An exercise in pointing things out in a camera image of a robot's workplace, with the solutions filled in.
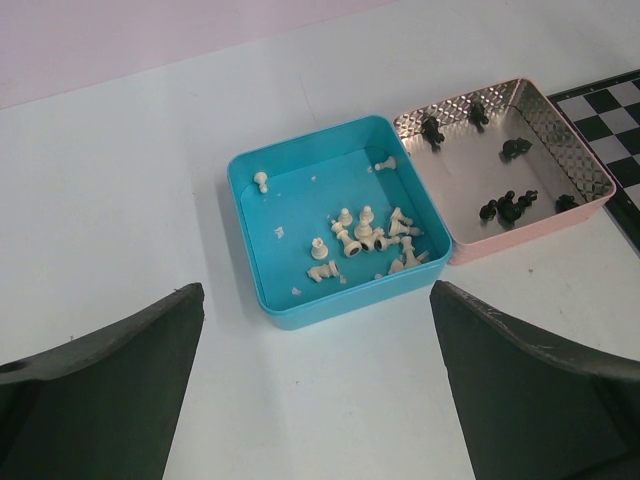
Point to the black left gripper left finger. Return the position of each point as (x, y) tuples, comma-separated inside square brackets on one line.
[(104, 405)]

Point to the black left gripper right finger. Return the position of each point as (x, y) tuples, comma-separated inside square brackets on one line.
[(532, 404)]

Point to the black chess pieces cluster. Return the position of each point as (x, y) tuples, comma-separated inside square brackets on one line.
[(503, 166)]

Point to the white chess pieces cluster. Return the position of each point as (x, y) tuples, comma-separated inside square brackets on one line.
[(400, 231)]

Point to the white chess piece upright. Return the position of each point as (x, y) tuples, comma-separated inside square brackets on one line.
[(260, 178)]

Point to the pink plastic tray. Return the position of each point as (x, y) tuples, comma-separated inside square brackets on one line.
[(594, 184)]

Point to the blue plastic tray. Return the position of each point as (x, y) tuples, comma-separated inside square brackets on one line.
[(310, 179)]

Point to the black silver chessboard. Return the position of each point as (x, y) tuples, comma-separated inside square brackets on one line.
[(606, 116)]

